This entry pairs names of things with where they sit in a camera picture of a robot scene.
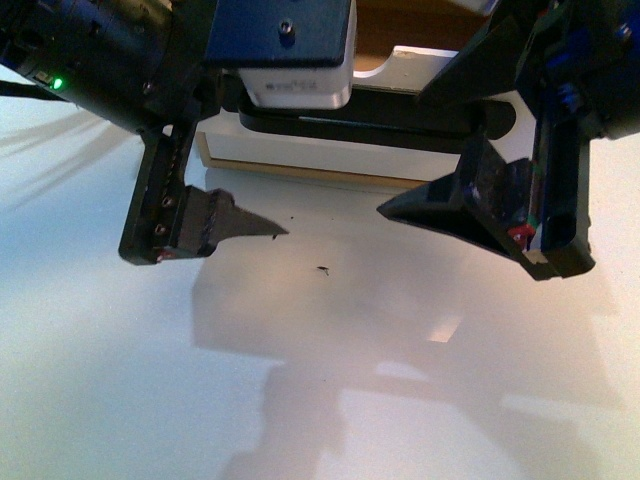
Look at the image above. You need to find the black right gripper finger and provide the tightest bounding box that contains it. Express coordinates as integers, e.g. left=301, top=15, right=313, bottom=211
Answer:
left=377, top=134, right=557, bottom=280

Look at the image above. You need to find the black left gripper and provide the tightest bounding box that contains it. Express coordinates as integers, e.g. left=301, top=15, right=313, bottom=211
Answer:
left=1, top=0, right=288, bottom=265

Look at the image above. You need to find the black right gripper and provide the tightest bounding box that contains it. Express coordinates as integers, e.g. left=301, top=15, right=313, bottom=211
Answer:
left=419, top=1, right=639, bottom=276

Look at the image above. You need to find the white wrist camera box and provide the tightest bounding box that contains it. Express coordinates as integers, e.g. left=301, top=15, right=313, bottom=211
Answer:
left=238, top=1, right=357, bottom=110

